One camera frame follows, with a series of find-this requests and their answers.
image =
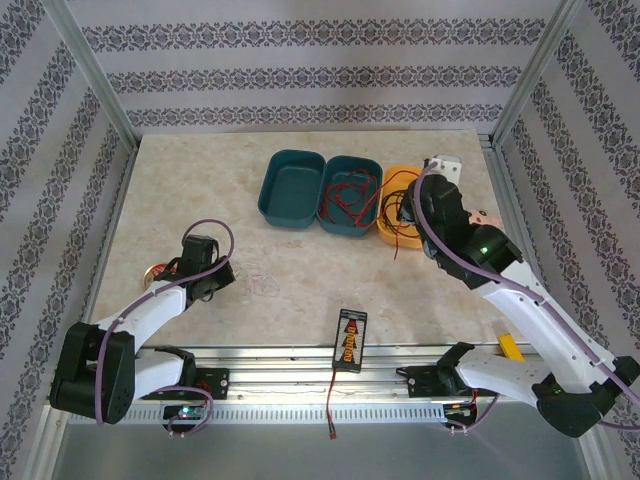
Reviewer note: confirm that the aluminium frame post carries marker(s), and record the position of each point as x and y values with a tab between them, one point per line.
536	70
90	70

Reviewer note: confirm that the yellow plastic piece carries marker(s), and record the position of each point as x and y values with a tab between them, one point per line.
510	345

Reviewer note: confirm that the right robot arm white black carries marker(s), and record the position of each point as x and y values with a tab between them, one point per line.
540	320

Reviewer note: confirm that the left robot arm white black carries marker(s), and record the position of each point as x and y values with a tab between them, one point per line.
150	312

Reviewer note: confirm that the round red gold tin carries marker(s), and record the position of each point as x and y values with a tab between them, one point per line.
152	275

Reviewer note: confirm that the teal plastic bin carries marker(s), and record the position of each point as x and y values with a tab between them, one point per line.
287	185
332	167

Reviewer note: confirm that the black printed charging board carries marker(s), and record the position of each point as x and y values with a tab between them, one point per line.
350	340

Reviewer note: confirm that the yellow plastic bin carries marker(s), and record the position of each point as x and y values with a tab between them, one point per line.
407	242

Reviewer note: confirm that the small circuit board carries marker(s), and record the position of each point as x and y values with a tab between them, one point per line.
185	414
457	411

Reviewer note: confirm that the pink plush doll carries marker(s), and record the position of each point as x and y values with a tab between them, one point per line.
484	217

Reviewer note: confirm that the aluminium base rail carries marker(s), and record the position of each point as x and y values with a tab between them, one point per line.
300	370

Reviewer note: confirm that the aluminium side rail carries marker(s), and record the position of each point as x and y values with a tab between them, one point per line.
112	225
510	200

